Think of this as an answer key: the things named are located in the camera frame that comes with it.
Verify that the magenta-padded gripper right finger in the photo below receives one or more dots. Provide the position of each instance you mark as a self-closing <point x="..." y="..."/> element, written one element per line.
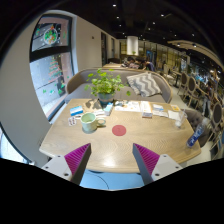
<point x="146" y="159"/>

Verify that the grey tufted armchair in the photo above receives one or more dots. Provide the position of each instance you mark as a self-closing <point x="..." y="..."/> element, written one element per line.
<point x="195" y="116"/>

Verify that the teal tissue packet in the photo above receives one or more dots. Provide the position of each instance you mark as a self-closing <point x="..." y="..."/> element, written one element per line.
<point x="108" y="109"/>

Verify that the yellow card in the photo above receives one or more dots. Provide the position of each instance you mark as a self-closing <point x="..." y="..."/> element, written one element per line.
<point x="175" y="108"/>

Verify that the open illustrated leaflet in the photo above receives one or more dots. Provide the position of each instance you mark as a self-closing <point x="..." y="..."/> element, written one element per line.
<point x="128" y="106"/>

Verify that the white printed leaflet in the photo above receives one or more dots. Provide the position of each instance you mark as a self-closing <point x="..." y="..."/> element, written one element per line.
<point x="160" y="113"/>

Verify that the person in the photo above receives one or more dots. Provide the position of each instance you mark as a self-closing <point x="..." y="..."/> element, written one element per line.
<point x="149" y="65"/>
<point x="131" y="63"/>

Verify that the flat round red coaster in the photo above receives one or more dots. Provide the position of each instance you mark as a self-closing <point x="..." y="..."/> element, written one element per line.
<point x="119" y="130"/>

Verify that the blue white booklet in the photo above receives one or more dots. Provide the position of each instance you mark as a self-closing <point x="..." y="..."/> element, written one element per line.
<point x="157" y="107"/>

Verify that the blister pack of pills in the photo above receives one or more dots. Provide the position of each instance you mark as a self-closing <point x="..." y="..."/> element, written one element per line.
<point x="72" y="121"/>

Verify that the window with colourful decals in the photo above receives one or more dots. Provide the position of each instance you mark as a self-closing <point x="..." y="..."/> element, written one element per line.
<point x="50" y="76"/>

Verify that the pale green mug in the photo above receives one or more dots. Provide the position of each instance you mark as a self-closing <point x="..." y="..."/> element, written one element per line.
<point x="88" y="122"/>

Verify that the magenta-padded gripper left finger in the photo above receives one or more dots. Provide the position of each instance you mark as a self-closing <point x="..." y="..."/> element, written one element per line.
<point x="77" y="159"/>

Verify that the blue white striped packet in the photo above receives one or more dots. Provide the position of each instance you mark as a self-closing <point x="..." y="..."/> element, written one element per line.
<point x="76" y="110"/>

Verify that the grey curved sofa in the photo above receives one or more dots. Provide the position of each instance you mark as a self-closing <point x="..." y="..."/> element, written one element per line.
<point x="78" y="86"/>

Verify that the green potted plant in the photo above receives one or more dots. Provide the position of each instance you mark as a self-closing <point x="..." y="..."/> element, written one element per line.
<point x="106" y="83"/>

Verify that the grey white chevron cushion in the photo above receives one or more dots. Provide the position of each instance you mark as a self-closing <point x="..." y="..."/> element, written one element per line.
<point x="144" y="85"/>

